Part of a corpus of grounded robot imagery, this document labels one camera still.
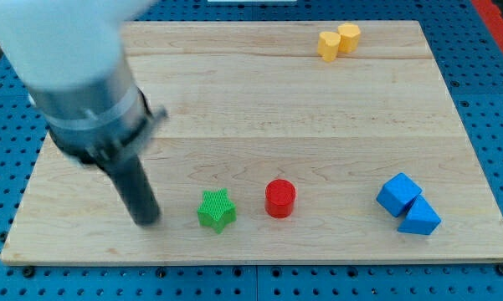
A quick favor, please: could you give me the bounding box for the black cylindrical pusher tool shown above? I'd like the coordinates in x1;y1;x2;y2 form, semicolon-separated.
104;156;161;227

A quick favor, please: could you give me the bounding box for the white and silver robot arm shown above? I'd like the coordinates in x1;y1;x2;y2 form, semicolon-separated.
0;0;165;166

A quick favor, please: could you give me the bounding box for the red cylinder block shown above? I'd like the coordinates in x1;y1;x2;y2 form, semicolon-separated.
264;179;297;218

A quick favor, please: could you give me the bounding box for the yellow hexagon block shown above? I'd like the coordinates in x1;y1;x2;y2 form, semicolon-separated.
337;23;361;54

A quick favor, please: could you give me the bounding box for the green star block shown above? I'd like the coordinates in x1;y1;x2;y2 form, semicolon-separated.
197;188;237;234

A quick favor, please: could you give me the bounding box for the yellow heart block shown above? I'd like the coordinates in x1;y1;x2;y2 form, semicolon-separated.
317;31;341;62

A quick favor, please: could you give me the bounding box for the blue triangular prism block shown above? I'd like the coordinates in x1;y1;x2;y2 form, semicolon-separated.
398;195;441;235

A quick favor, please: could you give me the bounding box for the light wooden board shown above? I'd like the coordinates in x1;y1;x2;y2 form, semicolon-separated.
1;21;503;267

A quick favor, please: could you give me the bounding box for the blue cube block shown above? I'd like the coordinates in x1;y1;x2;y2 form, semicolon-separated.
376;172;423;217

